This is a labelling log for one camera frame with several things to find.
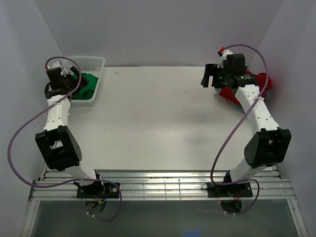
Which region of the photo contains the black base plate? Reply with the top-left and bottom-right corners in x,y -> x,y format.
74,182 -> 120,199
206,182 -> 253,198

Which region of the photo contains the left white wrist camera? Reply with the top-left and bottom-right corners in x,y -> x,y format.
45,60 -> 64,72

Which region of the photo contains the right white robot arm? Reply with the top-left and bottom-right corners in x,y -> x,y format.
201,49 -> 291,196

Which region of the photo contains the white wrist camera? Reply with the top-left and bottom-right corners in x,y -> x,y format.
217,47 -> 233,68
45,60 -> 64,72

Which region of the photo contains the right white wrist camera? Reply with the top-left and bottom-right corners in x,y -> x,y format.
217,47 -> 233,68

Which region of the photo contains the aluminium rail frame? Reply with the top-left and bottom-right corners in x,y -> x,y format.
29,166 -> 296,201

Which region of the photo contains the red t shirt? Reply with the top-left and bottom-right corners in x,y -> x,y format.
218,70 -> 273,106

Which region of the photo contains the blue folded cloth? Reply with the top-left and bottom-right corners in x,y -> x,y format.
215,88 -> 245,114

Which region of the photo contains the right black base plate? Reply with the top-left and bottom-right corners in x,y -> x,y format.
206,182 -> 253,198

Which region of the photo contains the white plastic basket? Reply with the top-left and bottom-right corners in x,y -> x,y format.
69,56 -> 105,107

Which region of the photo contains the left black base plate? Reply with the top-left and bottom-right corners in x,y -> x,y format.
74,182 -> 120,199

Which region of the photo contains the green t shirt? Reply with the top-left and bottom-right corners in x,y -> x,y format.
72,73 -> 98,100

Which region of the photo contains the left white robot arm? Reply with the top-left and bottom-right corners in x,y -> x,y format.
35,62 -> 105,198

